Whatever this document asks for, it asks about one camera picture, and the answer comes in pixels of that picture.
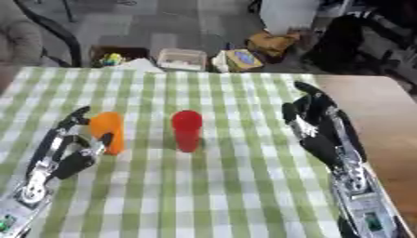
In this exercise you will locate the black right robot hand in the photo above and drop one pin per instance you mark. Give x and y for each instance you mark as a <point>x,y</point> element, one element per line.
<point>321,130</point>

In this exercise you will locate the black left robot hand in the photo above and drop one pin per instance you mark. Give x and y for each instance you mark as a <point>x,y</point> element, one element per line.
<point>69,163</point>

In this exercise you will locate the orange plastic cup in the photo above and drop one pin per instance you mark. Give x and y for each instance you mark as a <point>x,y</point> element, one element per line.
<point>108,131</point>

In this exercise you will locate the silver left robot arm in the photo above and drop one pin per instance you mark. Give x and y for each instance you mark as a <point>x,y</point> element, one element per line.
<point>26,204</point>

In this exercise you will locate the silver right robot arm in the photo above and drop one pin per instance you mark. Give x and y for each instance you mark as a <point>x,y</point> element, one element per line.
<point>365,204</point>

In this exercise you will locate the red plastic cup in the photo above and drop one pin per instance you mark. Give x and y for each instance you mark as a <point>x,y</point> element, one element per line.
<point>187,130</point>

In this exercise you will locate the black bag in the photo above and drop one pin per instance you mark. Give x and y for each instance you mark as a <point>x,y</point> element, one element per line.
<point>339,42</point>

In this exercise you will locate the brown paper bag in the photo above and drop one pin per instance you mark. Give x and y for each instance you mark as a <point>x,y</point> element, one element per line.
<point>272,42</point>

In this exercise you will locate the tan box with blue print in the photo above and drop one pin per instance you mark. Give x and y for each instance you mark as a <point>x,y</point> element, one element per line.
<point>241,59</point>

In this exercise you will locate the dark box with toys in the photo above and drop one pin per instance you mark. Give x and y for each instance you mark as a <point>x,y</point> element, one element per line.
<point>116,56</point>

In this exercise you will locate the white cabinet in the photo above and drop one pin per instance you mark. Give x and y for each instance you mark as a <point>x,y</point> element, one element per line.
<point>287,15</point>

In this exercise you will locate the grey armchair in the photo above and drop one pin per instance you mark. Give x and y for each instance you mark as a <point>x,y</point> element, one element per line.
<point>19,43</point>

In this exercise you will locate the black office chair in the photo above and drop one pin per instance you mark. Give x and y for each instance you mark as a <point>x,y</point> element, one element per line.
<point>54,32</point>

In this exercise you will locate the clear plastic storage bin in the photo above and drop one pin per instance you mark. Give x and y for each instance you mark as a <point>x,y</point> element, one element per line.
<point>182,59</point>

